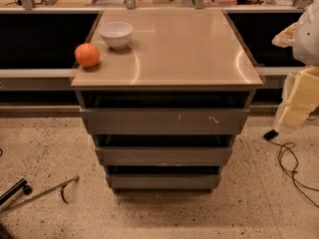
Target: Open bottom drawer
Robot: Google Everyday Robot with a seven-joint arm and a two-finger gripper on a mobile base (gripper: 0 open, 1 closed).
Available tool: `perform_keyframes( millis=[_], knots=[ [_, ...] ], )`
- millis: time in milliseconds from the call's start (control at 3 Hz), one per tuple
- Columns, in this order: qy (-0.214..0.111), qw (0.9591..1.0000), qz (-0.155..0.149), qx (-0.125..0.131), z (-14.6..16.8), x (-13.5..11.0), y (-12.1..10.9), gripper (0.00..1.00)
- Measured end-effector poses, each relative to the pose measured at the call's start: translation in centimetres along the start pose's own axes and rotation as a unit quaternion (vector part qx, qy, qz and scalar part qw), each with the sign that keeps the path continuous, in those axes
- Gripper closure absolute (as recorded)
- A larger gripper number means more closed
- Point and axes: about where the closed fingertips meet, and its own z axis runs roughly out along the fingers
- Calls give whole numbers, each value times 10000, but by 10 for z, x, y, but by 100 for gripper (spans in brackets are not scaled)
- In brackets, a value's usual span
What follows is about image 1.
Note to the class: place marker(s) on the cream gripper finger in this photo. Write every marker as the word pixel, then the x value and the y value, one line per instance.
pixel 293 116
pixel 285 38

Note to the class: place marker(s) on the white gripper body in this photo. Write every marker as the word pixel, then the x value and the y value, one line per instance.
pixel 307 39

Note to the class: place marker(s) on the grey bottom drawer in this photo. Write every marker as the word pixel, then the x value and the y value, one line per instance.
pixel 165 181

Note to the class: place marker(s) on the grey drawer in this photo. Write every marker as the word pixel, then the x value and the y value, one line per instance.
pixel 164 121
pixel 165 181
pixel 164 156

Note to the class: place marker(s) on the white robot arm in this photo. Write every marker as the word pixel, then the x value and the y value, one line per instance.
pixel 306 46

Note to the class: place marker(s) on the grey drawer cabinet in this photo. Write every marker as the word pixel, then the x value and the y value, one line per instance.
pixel 178 58

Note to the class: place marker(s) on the grey middle drawer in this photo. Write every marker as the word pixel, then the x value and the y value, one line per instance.
pixel 164 156

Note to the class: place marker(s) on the grey top drawer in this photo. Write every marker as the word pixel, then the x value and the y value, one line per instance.
pixel 164 121

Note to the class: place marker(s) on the black power adapter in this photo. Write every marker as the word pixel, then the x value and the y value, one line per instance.
pixel 270 135

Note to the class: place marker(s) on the white ceramic bowl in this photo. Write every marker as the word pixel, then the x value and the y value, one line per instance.
pixel 116 34

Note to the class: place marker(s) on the orange fruit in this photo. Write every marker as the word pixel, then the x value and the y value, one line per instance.
pixel 87 55

